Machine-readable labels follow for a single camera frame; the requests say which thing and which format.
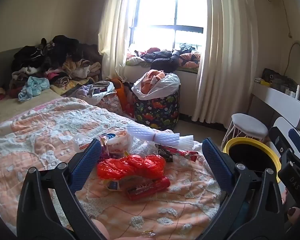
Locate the dark framed window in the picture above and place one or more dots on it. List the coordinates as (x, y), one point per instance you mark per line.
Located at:
(170, 27)

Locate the small white bottle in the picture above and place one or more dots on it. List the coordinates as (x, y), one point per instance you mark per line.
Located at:
(298, 91)

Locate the dark handbag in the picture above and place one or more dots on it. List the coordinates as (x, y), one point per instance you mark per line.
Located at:
(277, 78)

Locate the peach white fluffy blanket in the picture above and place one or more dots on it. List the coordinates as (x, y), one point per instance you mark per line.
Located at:
(40, 135)

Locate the pile of clothes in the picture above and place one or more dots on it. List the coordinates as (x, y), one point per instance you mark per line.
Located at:
(60, 55)

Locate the white foam net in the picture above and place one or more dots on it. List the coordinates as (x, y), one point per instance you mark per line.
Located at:
(162, 136)

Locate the grey headboard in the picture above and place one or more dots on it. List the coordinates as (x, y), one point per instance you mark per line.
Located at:
(2, 65)

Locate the red plastic bag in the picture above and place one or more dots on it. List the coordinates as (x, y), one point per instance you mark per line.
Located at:
(130, 166)

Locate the beige bed mattress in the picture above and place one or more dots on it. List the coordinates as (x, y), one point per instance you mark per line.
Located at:
(10, 107)

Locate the orange bag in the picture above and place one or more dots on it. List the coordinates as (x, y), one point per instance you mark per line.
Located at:
(120, 92)

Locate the small shiny candy wrapper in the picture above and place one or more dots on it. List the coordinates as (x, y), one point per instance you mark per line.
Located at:
(148, 233)

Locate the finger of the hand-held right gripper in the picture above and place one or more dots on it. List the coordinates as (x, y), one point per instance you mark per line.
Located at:
(280, 142)
(298, 141)

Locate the cream curtain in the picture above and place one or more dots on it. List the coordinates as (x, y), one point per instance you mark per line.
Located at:
(225, 55)
(115, 30)

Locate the purple snack wrapper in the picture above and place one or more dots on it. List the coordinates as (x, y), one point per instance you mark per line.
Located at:
(104, 147)

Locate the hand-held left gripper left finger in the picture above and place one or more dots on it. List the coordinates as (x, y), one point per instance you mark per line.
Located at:
(86, 166)

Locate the white vanity desk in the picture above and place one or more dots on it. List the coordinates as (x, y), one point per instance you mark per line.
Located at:
(277, 100)

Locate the white round stool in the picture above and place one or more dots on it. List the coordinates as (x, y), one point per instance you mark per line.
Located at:
(250, 125)

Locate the red white snack wrapper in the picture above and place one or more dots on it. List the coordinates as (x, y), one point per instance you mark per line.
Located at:
(187, 155)

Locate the floral fabric bag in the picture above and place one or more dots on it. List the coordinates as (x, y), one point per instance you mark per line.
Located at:
(110, 102)

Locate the yellow rimmed black bin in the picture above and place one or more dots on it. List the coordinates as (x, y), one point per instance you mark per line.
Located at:
(240, 141)

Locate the white red printed snack packet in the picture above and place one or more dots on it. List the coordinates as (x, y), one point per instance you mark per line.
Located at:
(118, 142)

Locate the white plastic bag with clothes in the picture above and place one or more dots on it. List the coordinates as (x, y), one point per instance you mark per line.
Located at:
(167, 80)

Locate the dinosaur print laundry basket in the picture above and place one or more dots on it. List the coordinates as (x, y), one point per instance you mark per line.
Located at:
(157, 112)

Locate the red snack tube packet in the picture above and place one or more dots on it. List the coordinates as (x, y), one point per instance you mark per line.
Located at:
(147, 189)

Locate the light blue cloth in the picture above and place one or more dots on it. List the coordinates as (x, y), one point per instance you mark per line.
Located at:
(33, 87)

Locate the person's left hand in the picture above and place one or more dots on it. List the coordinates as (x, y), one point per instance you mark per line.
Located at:
(101, 228)

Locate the person's right hand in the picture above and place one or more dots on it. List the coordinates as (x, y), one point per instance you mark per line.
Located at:
(292, 215)

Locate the clothes heap on windowsill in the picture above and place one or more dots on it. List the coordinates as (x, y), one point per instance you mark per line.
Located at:
(165, 56)

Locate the dark snack wrapper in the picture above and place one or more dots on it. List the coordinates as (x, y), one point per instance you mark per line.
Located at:
(165, 152)

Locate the clear plastic packet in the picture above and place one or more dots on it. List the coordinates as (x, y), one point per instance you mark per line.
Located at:
(81, 141)

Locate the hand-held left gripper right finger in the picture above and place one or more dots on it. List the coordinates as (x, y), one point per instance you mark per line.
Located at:
(216, 162)

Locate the white bag of clothes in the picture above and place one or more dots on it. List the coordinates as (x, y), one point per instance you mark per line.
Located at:
(90, 91)

